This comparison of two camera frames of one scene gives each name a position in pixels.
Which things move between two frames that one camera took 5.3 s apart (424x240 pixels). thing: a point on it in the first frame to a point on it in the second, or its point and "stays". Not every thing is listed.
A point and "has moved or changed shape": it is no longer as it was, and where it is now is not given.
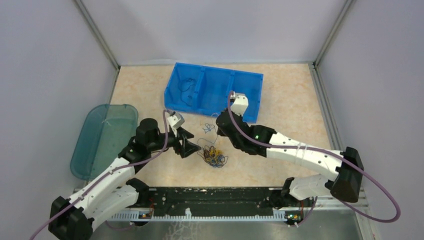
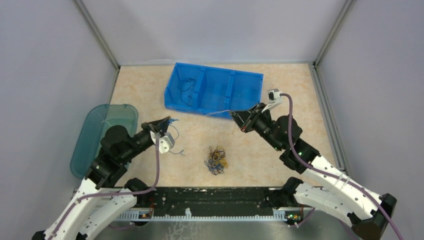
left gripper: (188, 147) to (161, 124)
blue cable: (209, 127) has moved or changed shape
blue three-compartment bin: (204, 89) stays
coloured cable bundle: (213, 156) has moved or changed shape
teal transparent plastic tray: (108, 129) stays
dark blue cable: (181, 90) stays
